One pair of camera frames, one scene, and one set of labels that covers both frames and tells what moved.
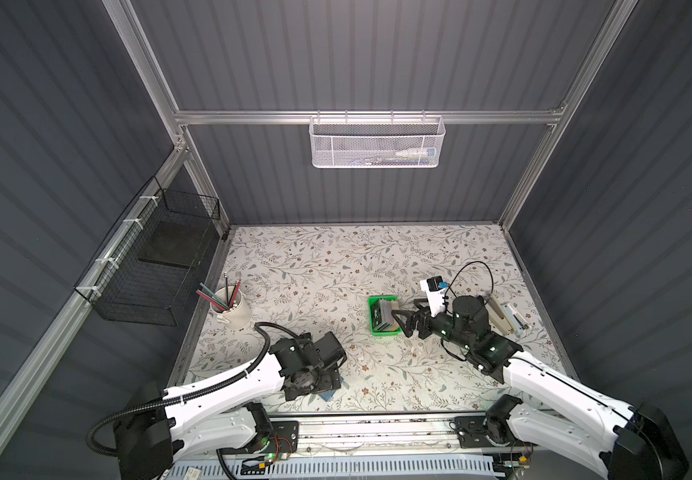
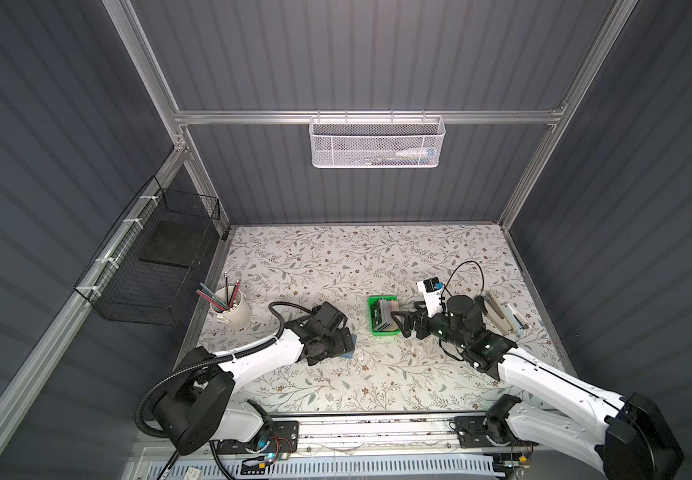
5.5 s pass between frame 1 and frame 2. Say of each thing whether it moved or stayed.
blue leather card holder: moved
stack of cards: stayed
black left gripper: moved
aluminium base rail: stayed
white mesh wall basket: stayed
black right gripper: stayed
